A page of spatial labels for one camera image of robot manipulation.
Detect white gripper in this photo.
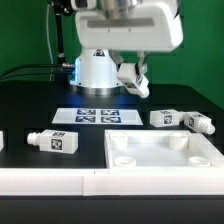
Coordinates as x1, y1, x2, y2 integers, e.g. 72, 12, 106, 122
75, 0, 183, 75

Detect white square tabletop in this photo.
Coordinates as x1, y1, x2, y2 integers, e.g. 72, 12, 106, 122
104, 130, 224, 169

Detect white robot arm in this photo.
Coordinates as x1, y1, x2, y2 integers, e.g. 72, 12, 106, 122
70, 0, 183, 98

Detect white tag sheet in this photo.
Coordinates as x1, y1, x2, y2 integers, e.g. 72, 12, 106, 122
52, 108, 143, 125

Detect white left fence piece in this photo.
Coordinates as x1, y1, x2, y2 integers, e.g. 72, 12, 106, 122
0, 131, 4, 151

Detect black cables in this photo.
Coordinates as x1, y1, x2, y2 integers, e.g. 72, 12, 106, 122
0, 63, 76, 82

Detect white front fence wall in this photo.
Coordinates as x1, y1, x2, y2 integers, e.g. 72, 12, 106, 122
0, 167, 224, 196

